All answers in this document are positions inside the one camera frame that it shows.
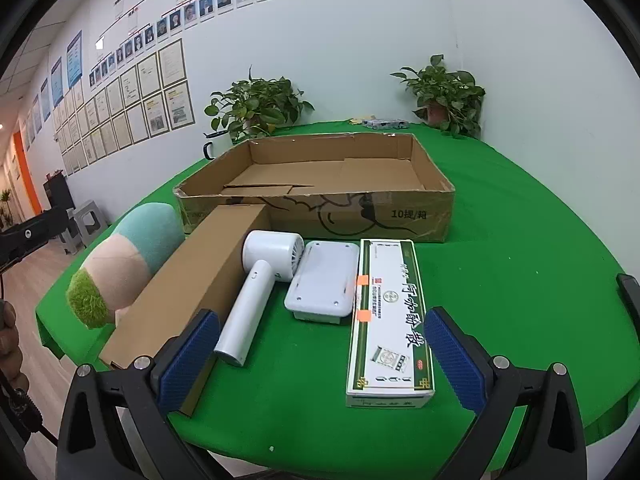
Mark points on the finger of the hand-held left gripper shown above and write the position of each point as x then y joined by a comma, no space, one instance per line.
35,232

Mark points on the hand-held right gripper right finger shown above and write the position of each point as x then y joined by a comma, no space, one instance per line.
455,360

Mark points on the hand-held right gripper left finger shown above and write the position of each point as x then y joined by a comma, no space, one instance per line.
187,360

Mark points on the long brown cardboard box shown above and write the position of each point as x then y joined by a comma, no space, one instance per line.
190,280

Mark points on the white hair dryer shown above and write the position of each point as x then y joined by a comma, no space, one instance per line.
250,305

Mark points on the large cardboard box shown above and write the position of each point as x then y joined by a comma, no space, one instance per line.
380,217

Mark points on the person's left hand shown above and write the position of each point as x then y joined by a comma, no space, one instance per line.
7,342

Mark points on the grey plastic stool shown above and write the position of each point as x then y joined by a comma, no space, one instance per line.
90,220
70,240

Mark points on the small floor plant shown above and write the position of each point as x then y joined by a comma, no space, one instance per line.
5,207

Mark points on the black cabinet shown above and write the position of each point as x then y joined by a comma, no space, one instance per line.
57,192

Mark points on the white green medicine box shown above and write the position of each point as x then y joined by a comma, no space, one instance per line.
390,320

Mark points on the pastel pill-shaped plush toy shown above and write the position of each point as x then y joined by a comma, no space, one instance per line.
122,270

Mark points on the white rectangular plastic device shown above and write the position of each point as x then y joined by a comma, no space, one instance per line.
322,280

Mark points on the black object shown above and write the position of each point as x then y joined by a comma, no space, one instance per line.
629,292

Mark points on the silver foil packets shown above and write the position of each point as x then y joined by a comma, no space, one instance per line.
385,123

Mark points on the bushy potted plant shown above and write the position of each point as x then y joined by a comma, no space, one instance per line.
255,105

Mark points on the potted plant orange pot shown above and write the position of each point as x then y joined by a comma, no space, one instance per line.
445,92

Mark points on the row of portrait photos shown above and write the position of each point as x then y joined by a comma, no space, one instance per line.
220,0

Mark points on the blue wall poster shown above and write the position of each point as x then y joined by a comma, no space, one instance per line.
56,80
74,57

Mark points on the wall of framed certificates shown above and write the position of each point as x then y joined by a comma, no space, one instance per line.
130,105

